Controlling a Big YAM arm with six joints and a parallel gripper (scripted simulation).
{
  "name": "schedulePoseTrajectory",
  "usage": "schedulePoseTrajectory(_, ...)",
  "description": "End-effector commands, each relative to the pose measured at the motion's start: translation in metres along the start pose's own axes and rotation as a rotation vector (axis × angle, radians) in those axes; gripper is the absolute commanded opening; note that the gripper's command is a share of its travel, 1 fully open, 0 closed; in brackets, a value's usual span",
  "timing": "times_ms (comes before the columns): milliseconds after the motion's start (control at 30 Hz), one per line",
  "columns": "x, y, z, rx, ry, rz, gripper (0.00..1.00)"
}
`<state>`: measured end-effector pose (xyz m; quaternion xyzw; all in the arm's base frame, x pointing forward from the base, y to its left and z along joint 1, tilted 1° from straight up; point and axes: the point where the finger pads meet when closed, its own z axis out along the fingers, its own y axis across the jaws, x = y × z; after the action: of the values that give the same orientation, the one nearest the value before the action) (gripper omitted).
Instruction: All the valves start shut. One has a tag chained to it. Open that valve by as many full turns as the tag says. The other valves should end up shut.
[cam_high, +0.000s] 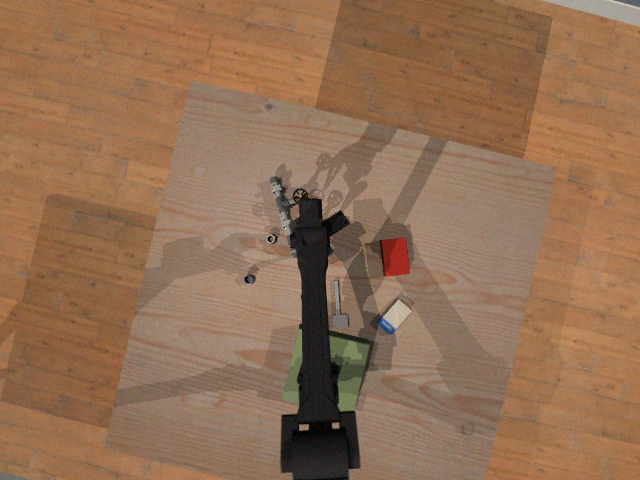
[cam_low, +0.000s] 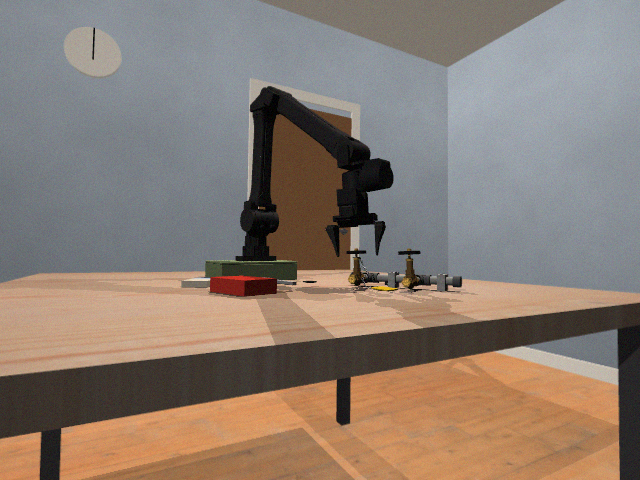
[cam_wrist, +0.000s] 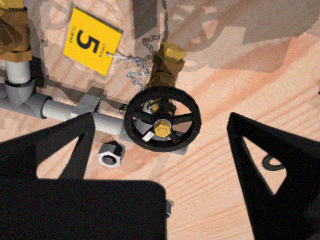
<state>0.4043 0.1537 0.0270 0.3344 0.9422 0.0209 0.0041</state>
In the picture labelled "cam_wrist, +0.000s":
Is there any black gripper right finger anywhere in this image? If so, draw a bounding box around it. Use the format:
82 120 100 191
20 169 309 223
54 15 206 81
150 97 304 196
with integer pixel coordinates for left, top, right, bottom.
226 112 320 240

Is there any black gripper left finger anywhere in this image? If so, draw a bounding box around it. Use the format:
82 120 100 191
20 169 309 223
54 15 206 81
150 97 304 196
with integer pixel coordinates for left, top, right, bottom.
0 112 96 179

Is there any silver hex nut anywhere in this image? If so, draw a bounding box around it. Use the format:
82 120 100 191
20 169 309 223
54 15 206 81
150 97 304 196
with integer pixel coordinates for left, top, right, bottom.
98 143 123 168

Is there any dark grey cylinder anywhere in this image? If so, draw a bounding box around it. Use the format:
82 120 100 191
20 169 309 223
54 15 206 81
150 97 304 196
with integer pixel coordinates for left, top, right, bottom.
166 201 171 219

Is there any black rubber ring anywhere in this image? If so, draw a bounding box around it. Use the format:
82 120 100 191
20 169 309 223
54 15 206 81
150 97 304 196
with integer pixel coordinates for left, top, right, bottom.
262 154 285 171

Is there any yellow tag with silver chain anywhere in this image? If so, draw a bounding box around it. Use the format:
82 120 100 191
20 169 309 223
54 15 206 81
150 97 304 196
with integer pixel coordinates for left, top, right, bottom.
63 8 151 92

